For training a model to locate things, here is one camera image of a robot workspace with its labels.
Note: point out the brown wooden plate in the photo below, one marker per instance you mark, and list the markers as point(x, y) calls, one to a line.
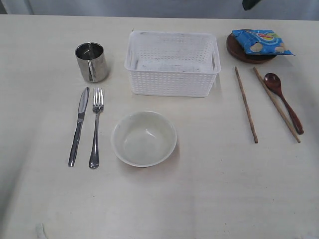
point(237, 51)

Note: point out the brown wooden chopstick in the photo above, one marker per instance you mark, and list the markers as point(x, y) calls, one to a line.
point(246, 106)
point(276, 104)

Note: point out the white perforated plastic basket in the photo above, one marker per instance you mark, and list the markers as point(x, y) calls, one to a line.
point(172, 64)

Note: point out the red-brown wooden spoon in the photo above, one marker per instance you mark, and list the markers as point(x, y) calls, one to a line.
point(273, 82)

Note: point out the beige ceramic bowl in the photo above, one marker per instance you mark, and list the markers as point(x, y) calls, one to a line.
point(144, 139)

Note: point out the silver fork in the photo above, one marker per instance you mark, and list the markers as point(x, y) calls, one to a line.
point(98, 107)

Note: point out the silver table knife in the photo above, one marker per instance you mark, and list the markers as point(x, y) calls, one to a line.
point(80, 118)

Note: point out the blue chips bag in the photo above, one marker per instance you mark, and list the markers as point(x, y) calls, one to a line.
point(261, 42)

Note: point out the shiny steel cup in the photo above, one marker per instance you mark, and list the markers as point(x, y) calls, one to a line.
point(92, 62)

